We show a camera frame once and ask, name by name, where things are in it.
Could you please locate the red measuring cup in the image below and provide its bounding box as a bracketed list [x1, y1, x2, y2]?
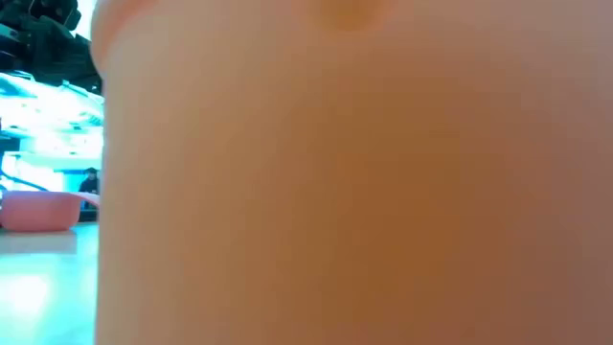
[0, 190, 102, 234]

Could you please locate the person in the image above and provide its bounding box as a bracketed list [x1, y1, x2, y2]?
[79, 167, 101, 196]

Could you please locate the large orange measuring cup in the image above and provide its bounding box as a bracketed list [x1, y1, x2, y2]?
[90, 0, 613, 345]

